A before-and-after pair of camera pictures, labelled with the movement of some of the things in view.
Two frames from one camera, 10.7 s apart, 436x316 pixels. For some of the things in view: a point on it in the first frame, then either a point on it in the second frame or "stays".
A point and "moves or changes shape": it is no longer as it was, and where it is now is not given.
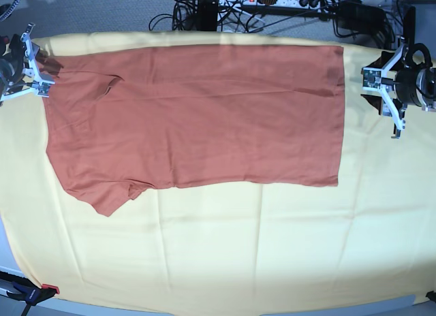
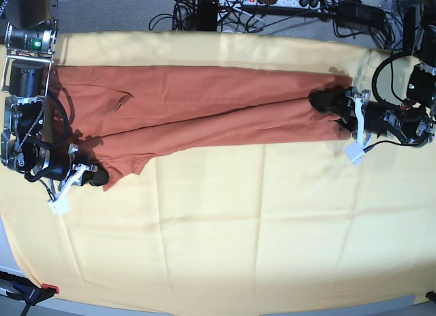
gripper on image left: (11, 67) to (56, 161)
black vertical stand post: (206, 17) stays
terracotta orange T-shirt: (122, 122) moves or changes shape
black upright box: (409, 26) stays
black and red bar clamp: (28, 292) stays
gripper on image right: (406, 79) to (334, 99)
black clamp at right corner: (431, 295) stays
